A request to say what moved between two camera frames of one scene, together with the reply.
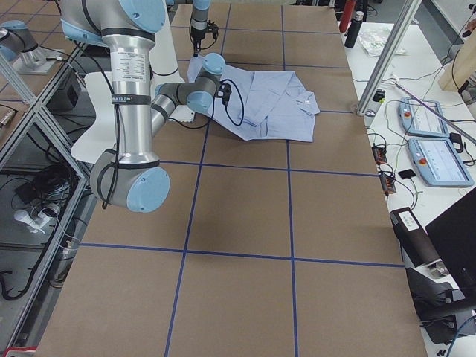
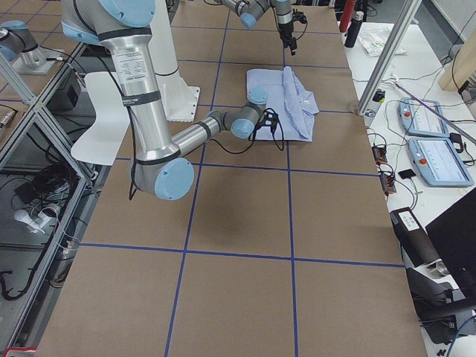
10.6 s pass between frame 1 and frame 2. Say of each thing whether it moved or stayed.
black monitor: stayed
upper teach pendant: stayed
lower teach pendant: stayed
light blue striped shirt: moved
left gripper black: moved
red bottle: stayed
